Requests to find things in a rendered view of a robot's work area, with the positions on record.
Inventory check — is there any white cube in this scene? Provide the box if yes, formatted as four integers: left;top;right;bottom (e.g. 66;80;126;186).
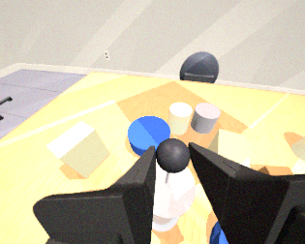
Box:
47;121;109;178
206;129;250;168

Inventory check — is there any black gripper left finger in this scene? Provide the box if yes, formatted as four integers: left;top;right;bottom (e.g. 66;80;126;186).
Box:
32;145;157;244

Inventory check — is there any grey cylinder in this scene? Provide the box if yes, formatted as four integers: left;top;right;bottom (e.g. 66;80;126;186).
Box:
191;103;221;135

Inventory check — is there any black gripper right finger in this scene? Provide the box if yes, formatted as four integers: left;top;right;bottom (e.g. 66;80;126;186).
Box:
188;142;305;244

